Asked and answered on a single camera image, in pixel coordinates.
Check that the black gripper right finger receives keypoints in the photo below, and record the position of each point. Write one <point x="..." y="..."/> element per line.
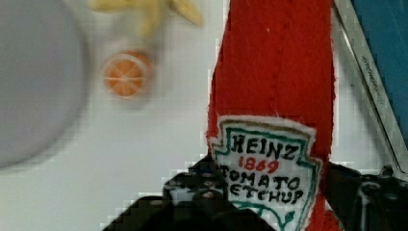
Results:
<point x="366" y="202"/>

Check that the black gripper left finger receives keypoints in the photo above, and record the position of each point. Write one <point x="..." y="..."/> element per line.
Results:
<point x="195" y="200"/>

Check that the red plush ketchup bottle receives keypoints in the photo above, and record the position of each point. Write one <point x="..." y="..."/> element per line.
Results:
<point x="271" y="111"/>

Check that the orange slice toy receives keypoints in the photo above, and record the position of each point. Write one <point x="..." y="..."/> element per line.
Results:
<point x="126" y="74"/>

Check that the silver black toaster oven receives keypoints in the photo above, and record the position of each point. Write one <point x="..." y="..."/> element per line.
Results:
<point x="375" y="32"/>

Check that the yellow toy banana peel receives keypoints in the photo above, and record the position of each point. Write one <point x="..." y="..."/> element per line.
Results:
<point x="153" y="12"/>

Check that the lavender round plate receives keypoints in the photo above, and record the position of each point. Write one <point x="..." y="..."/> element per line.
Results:
<point x="43" y="72"/>

